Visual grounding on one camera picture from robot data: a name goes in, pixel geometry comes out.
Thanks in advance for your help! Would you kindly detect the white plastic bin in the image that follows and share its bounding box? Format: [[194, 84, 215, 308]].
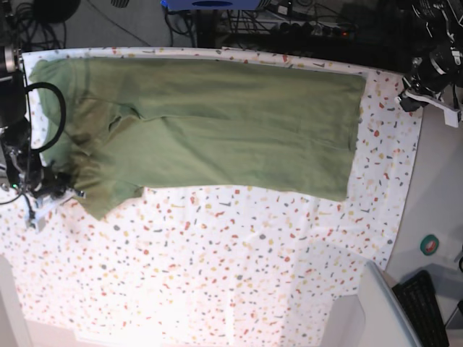
[[320, 261, 422, 347]]

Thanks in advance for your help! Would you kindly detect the black keyboard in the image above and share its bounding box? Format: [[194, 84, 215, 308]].
[[392, 270, 449, 347]]

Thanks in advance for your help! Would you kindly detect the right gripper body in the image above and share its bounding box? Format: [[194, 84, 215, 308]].
[[23, 168, 71, 198]]

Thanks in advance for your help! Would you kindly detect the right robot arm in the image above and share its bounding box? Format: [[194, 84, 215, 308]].
[[1, 1, 72, 199]]

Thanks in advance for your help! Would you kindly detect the green t-shirt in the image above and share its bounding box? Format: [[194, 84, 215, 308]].
[[30, 59, 366, 219]]

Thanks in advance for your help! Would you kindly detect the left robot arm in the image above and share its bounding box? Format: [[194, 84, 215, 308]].
[[398, 1, 462, 112]]

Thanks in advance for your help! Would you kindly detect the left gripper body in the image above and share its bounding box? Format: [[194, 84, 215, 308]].
[[403, 57, 452, 97]]

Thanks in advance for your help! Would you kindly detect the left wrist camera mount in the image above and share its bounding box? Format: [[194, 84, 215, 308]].
[[395, 78, 462, 128]]

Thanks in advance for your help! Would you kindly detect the terrazzo patterned tablecloth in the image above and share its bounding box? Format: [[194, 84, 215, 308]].
[[1, 48, 422, 346]]

